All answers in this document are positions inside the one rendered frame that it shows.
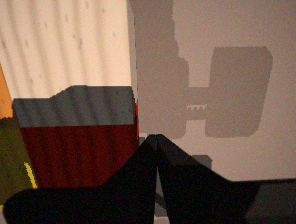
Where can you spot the yellow cube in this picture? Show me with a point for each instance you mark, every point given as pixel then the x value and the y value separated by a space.
pixel 16 172

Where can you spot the orange cube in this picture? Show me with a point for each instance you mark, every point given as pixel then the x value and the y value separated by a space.
pixel 8 118

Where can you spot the red cube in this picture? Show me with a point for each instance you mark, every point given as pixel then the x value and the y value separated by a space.
pixel 78 156

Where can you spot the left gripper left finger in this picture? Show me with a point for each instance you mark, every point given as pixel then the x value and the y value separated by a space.
pixel 127 197

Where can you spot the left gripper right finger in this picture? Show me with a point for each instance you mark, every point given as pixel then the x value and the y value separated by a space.
pixel 190 201

